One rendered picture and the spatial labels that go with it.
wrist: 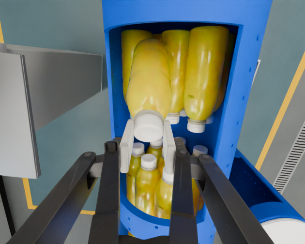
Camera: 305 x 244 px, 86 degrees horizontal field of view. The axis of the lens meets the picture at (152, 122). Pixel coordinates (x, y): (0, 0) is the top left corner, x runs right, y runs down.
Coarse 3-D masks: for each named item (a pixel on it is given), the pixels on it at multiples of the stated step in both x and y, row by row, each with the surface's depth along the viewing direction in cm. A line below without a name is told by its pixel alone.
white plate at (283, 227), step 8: (264, 224) 59; (272, 224) 59; (280, 224) 59; (288, 224) 59; (296, 224) 59; (304, 224) 59; (272, 232) 60; (280, 232) 60; (288, 232) 60; (296, 232) 60; (304, 232) 60; (272, 240) 62; (280, 240) 62; (288, 240) 62; (296, 240) 62; (304, 240) 62
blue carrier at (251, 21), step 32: (128, 0) 20; (160, 0) 19; (192, 0) 18; (224, 0) 18; (256, 0) 20; (160, 32) 43; (256, 32) 22; (256, 64) 26; (224, 128) 25; (224, 160) 28; (128, 224) 36; (160, 224) 31
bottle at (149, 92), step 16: (144, 48) 28; (160, 48) 29; (144, 64) 25; (160, 64) 26; (144, 80) 22; (160, 80) 23; (128, 96) 23; (144, 96) 21; (160, 96) 22; (144, 112) 21; (160, 112) 22
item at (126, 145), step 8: (128, 120) 20; (128, 128) 18; (128, 136) 16; (120, 144) 15; (128, 144) 15; (120, 152) 15; (128, 152) 15; (128, 160) 16; (120, 168) 15; (128, 168) 16
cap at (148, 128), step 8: (136, 120) 21; (144, 120) 20; (152, 120) 20; (160, 120) 21; (136, 128) 20; (144, 128) 20; (152, 128) 20; (160, 128) 20; (136, 136) 21; (144, 136) 21; (152, 136) 21; (160, 136) 21
